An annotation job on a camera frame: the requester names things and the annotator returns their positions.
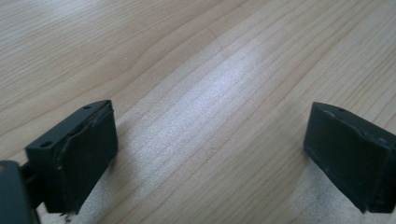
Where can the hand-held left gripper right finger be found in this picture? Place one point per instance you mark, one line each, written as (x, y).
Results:
(351, 155)

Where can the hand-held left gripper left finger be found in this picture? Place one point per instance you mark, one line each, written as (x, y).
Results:
(84, 155)

